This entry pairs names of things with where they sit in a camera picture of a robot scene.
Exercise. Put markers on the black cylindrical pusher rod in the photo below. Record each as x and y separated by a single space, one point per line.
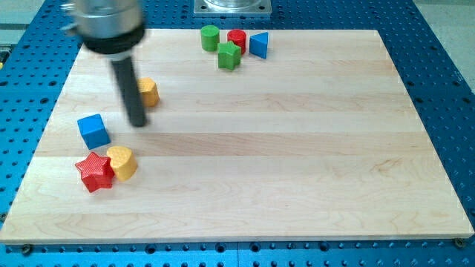
127 83

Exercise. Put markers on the yellow hexagon block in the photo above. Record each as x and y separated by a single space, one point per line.
149 91

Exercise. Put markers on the green star block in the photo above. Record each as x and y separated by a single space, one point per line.
229 55

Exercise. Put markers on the red star block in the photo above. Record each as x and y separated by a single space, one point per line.
96 172

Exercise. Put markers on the blue cube block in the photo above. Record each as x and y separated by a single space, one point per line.
93 131

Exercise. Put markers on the green cylinder block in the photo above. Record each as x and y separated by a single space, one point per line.
210 37

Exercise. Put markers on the yellow heart block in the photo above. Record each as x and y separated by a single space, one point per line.
123 162

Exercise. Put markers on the red cylinder block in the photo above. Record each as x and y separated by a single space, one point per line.
238 37

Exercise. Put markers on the blue triangle block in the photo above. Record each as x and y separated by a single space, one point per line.
258 44

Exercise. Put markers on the light wooden board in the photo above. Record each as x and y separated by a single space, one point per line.
319 141

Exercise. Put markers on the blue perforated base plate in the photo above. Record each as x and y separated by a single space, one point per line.
39 65

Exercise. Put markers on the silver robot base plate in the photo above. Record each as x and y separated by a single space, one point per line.
214 7

